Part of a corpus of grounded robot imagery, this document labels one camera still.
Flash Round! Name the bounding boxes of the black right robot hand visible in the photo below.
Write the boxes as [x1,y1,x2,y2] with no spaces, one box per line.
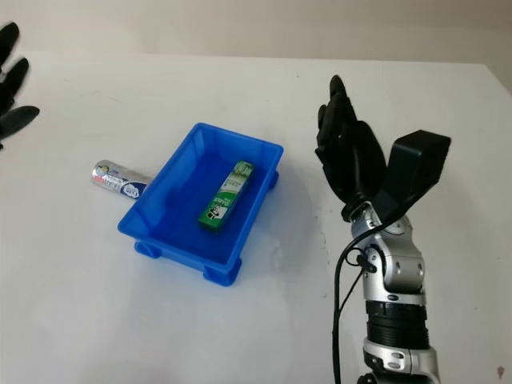
[314,74,390,223]

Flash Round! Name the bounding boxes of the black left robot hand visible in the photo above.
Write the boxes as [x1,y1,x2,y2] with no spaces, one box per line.
[0,22,42,151]

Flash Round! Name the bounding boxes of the green rectangular carton box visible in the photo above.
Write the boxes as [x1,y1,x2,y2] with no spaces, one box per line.
[198,160,257,234]

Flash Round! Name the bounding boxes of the blue plastic tray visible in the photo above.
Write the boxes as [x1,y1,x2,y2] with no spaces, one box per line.
[116,122,285,289]

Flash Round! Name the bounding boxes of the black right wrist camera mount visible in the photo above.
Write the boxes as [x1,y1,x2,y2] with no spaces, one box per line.
[370,130,452,225]

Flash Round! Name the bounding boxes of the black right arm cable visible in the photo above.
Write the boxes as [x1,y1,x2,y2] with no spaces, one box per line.
[330,222,387,384]

